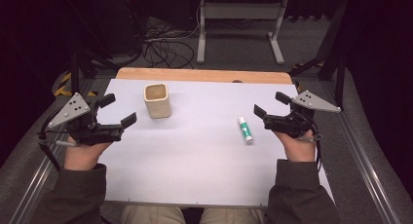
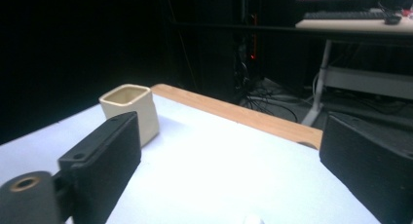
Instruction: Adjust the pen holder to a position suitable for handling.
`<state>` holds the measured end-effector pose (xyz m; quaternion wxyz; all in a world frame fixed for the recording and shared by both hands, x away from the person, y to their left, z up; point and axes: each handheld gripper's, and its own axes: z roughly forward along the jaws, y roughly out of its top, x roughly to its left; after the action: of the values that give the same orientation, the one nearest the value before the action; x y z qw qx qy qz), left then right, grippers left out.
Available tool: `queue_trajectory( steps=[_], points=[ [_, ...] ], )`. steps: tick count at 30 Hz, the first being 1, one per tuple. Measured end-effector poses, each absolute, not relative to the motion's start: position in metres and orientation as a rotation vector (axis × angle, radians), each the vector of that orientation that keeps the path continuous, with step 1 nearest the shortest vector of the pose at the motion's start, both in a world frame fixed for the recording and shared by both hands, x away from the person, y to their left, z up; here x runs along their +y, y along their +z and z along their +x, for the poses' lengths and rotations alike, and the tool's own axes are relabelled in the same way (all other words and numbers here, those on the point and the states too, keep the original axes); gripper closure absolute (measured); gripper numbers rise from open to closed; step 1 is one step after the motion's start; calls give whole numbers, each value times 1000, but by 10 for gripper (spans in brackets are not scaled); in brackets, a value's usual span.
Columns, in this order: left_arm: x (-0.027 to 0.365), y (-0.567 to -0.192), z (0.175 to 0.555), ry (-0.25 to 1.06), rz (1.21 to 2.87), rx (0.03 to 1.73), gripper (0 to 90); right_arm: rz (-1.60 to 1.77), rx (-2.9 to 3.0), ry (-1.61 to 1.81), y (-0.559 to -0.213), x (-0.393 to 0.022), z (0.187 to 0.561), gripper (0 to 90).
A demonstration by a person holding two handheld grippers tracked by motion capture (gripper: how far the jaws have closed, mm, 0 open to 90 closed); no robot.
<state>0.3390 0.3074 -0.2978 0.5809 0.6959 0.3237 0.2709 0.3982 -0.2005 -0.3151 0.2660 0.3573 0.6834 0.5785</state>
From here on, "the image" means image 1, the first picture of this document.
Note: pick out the white metal stand frame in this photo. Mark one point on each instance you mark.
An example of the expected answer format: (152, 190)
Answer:
(240, 11)

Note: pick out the white green glue stick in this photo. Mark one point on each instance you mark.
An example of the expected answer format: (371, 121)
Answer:
(245, 130)

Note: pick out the person's leg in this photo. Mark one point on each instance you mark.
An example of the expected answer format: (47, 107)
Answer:
(232, 216)
(152, 216)

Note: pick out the person's right hand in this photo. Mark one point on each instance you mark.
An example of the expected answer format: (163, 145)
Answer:
(298, 149)

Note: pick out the person's left hand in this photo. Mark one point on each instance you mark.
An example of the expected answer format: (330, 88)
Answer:
(82, 156)

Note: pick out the person's right leg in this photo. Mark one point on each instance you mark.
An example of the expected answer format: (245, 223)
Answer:
(232, 216)

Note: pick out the yellow black hazard tape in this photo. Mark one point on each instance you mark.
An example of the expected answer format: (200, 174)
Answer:
(63, 87)

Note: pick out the white table sheet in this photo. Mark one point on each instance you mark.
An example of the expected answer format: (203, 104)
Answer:
(198, 159)

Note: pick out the beige square cup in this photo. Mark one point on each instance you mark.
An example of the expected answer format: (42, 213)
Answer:
(158, 104)

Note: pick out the black metal stand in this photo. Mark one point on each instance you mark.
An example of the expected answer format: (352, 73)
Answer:
(331, 52)

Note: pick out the aluminium floor rail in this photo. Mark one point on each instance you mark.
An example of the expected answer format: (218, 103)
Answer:
(39, 181)
(367, 172)

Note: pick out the person's left leg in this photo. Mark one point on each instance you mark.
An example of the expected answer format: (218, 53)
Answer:
(152, 216)

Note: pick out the black tripod stand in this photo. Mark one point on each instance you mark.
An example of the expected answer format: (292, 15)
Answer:
(86, 60)

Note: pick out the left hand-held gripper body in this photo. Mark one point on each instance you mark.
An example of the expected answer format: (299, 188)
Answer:
(69, 108)

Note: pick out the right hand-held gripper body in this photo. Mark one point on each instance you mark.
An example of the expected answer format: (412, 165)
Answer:
(289, 123)

